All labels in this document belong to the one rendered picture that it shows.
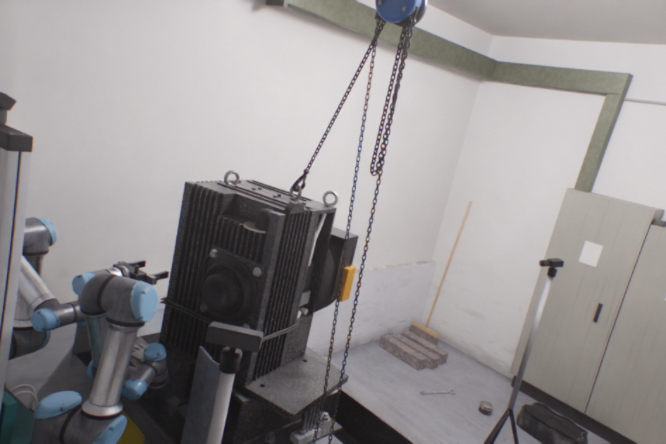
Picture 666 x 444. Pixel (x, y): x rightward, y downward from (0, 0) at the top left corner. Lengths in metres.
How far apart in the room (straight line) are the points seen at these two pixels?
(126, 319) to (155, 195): 1.43
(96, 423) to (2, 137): 0.88
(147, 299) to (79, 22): 1.49
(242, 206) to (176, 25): 1.20
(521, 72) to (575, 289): 1.85
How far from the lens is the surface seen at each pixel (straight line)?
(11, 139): 1.73
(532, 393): 5.06
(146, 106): 3.02
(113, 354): 1.87
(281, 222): 2.01
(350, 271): 2.43
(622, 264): 4.52
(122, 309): 1.81
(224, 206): 2.20
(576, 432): 4.51
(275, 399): 2.22
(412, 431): 2.72
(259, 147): 3.45
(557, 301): 4.70
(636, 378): 4.64
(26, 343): 2.46
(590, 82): 4.80
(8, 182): 1.75
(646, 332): 4.55
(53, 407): 2.00
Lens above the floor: 2.07
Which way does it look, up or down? 12 degrees down
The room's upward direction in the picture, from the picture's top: 12 degrees clockwise
